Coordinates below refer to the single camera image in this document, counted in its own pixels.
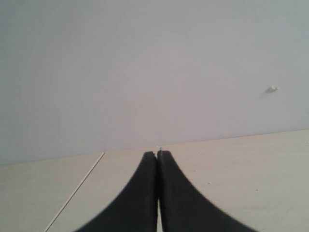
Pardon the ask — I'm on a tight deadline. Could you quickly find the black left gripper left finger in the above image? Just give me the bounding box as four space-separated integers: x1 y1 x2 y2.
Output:
77 151 158 232

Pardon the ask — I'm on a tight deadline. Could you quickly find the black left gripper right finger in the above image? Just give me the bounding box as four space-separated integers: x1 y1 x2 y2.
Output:
157 150 254 232

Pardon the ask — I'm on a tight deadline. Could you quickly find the white wall plug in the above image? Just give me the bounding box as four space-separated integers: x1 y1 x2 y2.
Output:
266 85 279 93

